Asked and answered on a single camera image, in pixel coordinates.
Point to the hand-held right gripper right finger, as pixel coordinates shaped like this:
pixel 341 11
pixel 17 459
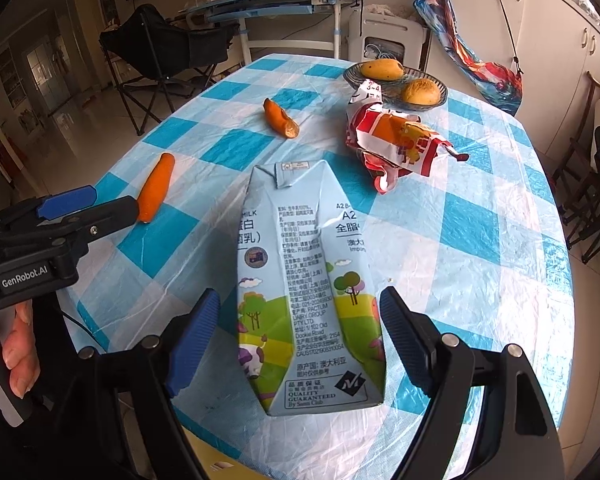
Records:
pixel 405 335

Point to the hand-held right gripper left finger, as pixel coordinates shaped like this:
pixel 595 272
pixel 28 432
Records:
pixel 192 345

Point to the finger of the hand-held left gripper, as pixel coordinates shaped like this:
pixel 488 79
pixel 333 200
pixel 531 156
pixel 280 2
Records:
pixel 110 215
pixel 65 202

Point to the smooth orange peel strip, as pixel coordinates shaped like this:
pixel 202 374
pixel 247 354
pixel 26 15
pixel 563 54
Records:
pixel 155 187

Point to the light blue milk carton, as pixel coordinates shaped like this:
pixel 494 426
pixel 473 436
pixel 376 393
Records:
pixel 305 285

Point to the person's left hand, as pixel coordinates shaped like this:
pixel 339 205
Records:
pixel 22 355

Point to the blue checked tablecloth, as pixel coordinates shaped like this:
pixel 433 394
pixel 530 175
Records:
pixel 480 260

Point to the white display cabinet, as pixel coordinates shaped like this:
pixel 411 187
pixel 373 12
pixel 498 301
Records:
pixel 10 75

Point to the black folding chair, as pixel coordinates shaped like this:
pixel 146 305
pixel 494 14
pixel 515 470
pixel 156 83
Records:
pixel 155 50

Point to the red and white snack bag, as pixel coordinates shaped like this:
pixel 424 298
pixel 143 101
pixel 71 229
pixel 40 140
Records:
pixel 400 145

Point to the short orange peel piece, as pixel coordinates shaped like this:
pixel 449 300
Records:
pixel 280 117

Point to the wooden chair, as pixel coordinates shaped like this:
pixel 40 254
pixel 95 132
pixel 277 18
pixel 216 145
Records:
pixel 580 180

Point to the glass fruit bowl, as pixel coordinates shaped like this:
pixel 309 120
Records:
pixel 395 92

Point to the round orange fruit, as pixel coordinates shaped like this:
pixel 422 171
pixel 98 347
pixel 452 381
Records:
pixel 420 91

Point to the yellow mango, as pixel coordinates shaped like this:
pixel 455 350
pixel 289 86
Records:
pixel 382 69

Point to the blue desk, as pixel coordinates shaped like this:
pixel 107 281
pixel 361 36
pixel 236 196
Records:
pixel 280 5

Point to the colourful hanging bag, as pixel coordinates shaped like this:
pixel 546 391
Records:
pixel 470 60

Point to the white appliance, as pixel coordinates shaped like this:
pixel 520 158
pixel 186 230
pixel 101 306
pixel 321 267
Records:
pixel 385 35

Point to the white cupboard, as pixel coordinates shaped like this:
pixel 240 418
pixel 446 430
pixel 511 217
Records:
pixel 555 35

